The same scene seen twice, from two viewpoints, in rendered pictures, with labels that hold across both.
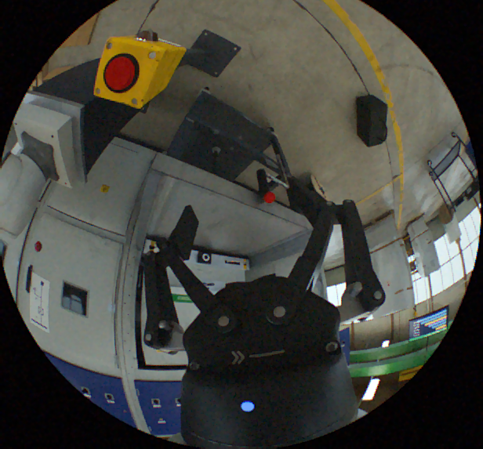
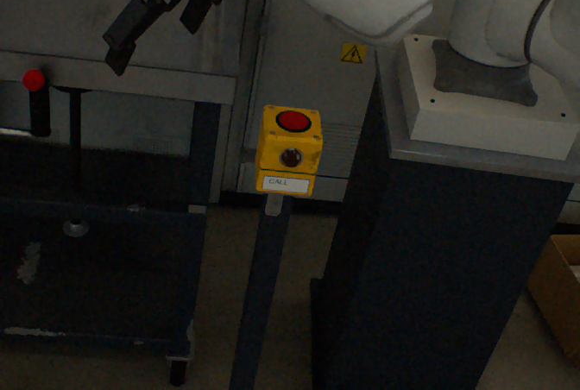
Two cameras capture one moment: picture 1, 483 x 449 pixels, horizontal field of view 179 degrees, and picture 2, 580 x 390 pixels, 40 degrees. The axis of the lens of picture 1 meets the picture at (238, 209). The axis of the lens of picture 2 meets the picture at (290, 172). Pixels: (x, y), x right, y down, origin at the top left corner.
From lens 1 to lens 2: 0.95 m
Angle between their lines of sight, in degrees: 38
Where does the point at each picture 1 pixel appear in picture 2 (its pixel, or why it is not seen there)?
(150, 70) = (267, 124)
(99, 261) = not seen: outside the picture
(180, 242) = (203, 3)
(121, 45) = (303, 136)
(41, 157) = (458, 68)
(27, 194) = (464, 4)
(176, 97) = not seen: hidden behind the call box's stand
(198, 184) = (165, 71)
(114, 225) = not seen: outside the picture
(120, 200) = (301, 30)
